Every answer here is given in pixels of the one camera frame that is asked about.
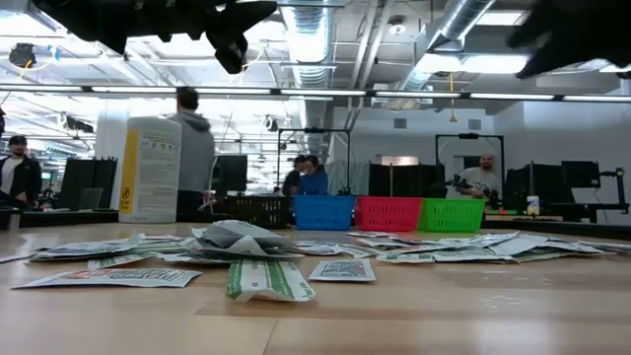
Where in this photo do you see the white printed sachet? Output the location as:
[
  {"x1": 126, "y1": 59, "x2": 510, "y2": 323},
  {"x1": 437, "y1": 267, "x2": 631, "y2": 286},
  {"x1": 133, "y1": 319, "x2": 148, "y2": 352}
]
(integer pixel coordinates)
[
  {"x1": 309, "y1": 257, "x2": 377, "y2": 283},
  {"x1": 29, "y1": 235, "x2": 144, "y2": 261},
  {"x1": 431, "y1": 248, "x2": 517, "y2": 264},
  {"x1": 377, "y1": 250, "x2": 436, "y2": 264}
]

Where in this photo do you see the green-striped bandage wrapper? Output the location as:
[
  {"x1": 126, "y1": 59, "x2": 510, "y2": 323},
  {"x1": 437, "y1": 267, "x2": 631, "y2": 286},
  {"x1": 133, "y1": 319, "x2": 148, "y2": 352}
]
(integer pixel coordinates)
[
  {"x1": 87, "y1": 251, "x2": 157, "y2": 270},
  {"x1": 225, "y1": 259, "x2": 316, "y2": 303}
]

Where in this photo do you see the red-label ointment packet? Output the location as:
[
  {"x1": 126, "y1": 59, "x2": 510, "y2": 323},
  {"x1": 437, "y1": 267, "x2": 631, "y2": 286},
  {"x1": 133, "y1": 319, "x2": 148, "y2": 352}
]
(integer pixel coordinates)
[{"x1": 12, "y1": 267, "x2": 202, "y2": 290}]

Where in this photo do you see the black camera rig frame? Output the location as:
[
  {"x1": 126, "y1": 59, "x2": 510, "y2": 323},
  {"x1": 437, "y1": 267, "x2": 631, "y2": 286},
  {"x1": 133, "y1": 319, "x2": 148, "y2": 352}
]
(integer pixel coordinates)
[
  {"x1": 276, "y1": 126, "x2": 352, "y2": 197},
  {"x1": 435, "y1": 131, "x2": 507, "y2": 199}
]

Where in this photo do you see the person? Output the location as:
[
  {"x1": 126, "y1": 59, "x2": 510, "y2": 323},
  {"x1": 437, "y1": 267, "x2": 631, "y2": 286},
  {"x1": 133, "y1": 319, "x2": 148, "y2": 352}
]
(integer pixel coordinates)
[
  {"x1": 0, "y1": 135, "x2": 43, "y2": 208},
  {"x1": 167, "y1": 87, "x2": 217, "y2": 223},
  {"x1": 451, "y1": 152, "x2": 502, "y2": 199},
  {"x1": 281, "y1": 155, "x2": 307, "y2": 196},
  {"x1": 298, "y1": 155, "x2": 330, "y2": 196}
]

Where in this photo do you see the ceiling light strip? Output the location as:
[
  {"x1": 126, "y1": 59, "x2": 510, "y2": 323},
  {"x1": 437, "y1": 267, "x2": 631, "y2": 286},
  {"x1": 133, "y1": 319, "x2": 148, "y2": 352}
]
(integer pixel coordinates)
[{"x1": 0, "y1": 84, "x2": 631, "y2": 104}]

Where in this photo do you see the plain white bandage wrapper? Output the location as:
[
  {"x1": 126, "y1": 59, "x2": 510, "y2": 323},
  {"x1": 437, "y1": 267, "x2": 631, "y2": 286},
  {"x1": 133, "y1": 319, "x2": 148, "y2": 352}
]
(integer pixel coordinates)
[{"x1": 487, "y1": 233, "x2": 549, "y2": 256}]

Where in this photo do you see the dark antiseptic towelette packet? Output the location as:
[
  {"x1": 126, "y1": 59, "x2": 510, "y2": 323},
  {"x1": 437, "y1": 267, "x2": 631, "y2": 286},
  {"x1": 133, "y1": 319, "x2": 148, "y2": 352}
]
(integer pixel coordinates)
[{"x1": 541, "y1": 239, "x2": 607, "y2": 256}]

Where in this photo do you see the red plastic basket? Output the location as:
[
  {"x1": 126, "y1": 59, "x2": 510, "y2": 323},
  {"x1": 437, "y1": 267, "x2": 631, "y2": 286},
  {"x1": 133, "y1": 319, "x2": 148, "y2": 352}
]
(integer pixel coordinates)
[{"x1": 354, "y1": 195, "x2": 424, "y2": 233}]

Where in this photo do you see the black plastic basket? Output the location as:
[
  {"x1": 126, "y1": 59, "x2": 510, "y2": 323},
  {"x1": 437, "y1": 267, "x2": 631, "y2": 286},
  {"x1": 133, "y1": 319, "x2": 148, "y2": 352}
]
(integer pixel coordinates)
[{"x1": 227, "y1": 194, "x2": 294, "y2": 230}]

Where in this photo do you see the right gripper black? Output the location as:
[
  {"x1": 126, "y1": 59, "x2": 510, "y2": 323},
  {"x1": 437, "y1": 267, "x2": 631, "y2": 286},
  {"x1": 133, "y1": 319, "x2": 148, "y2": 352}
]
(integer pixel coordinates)
[{"x1": 507, "y1": 0, "x2": 631, "y2": 79}]

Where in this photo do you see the black ceiling pendant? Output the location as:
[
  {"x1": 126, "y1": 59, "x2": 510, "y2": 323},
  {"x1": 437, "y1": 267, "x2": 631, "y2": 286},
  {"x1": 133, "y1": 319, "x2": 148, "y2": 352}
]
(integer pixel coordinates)
[{"x1": 8, "y1": 41, "x2": 37, "y2": 69}]

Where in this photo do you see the yellow hanging cord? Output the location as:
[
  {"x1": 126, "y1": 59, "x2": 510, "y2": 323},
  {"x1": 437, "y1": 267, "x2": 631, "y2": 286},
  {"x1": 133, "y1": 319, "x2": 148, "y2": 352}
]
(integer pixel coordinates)
[{"x1": 447, "y1": 72, "x2": 458, "y2": 123}]

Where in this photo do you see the crumpled white sachet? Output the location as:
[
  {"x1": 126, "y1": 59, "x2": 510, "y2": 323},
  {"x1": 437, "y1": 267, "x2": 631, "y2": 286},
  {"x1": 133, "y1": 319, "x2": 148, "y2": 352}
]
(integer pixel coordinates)
[{"x1": 191, "y1": 219, "x2": 297, "y2": 257}]

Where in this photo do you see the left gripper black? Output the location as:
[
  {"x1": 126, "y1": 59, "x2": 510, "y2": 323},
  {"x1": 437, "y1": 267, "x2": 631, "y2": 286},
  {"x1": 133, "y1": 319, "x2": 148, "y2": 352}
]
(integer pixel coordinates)
[{"x1": 191, "y1": 0, "x2": 278, "y2": 75}]

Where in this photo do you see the grey cup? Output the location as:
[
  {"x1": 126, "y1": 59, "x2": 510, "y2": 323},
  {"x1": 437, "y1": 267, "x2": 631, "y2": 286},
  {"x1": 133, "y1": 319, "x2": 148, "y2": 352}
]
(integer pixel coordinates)
[{"x1": 7, "y1": 206, "x2": 25, "y2": 232}]

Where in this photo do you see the black partition panel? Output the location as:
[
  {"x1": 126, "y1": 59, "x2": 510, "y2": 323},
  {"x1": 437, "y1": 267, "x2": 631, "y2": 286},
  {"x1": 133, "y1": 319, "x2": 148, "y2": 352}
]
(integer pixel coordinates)
[
  {"x1": 58, "y1": 157, "x2": 119, "y2": 211},
  {"x1": 367, "y1": 162, "x2": 448, "y2": 198}
]

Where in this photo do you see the white wipes canister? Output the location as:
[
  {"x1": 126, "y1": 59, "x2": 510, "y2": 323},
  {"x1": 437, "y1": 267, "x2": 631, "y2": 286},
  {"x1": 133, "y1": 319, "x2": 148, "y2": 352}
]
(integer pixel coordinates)
[{"x1": 117, "y1": 116, "x2": 182, "y2": 225}]

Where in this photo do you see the silver ceiling duct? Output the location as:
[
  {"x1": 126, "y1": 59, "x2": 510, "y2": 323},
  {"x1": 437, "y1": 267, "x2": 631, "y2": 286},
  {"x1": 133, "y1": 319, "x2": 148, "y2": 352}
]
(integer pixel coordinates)
[
  {"x1": 280, "y1": 0, "x2": 342, "y2": 164},
  {"x1": 393, "y1": 0, "x2": 497, "y2": 95}
]

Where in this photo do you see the green plastic basket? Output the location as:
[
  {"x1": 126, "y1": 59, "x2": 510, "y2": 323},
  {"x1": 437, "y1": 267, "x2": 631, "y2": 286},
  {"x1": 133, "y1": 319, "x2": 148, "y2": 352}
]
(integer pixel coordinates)
[{"x1": 417, "y1": 197, "x2": 488, "y2": 234}]

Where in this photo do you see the blue plastic basket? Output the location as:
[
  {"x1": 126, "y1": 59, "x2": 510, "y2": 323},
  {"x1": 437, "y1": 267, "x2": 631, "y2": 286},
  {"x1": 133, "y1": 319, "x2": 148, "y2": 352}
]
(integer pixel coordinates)
[{"x1": 291, "y1": 194, "x2": 357, "y2": 232}]

